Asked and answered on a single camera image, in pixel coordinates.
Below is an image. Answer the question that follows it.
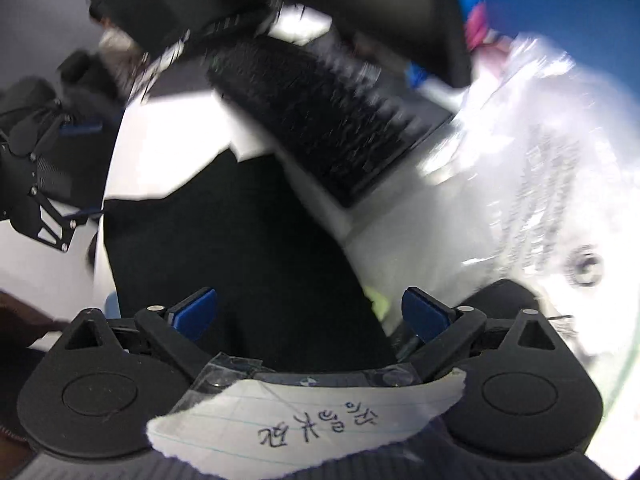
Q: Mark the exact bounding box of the black keyboard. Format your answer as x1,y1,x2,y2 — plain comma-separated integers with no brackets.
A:
207,35,453,208

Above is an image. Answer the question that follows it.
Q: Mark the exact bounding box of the handwritten paper note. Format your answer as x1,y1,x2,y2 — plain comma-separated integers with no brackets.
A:
146,370,468,468

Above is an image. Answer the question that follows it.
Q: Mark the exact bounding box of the clear plastic bag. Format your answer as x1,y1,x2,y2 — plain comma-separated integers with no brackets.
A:
345,32,640,471

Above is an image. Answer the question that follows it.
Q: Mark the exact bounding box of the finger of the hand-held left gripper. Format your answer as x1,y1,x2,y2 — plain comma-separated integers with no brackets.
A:
12,192,106,253
10,102,103,156

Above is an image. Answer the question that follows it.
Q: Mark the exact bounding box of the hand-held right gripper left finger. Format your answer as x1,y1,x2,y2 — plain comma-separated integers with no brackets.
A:
55,287,218,386

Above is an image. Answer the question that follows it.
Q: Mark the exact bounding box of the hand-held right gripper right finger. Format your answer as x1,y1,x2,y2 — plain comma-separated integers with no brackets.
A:
401,286,568,381

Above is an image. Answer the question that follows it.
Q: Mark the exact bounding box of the black garment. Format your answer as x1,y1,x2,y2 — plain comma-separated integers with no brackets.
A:
102,149,397,373

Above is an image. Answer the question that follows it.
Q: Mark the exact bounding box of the pink item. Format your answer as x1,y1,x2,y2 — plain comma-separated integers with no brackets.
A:
464,2,512,52

